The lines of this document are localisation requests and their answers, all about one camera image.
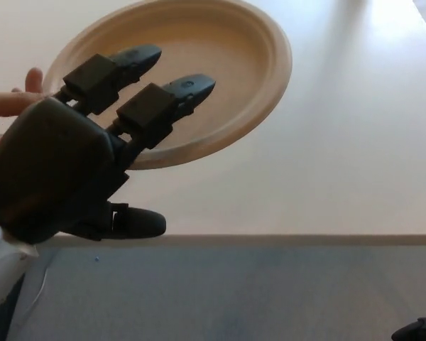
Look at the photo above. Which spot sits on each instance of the dark furniture piece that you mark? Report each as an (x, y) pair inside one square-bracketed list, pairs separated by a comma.
[(0, 319)]

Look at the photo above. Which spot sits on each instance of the beige round paper plate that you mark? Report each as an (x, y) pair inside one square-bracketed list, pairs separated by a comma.
[(220, 53)]

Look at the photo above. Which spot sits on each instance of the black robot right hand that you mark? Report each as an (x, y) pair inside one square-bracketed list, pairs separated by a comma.
[(422, 332)]

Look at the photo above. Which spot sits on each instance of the person's bare hand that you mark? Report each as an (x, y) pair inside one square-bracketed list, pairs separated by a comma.
[(3, 103)]

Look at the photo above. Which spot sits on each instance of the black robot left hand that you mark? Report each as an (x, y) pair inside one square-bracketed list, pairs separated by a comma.
[(53, 167)]

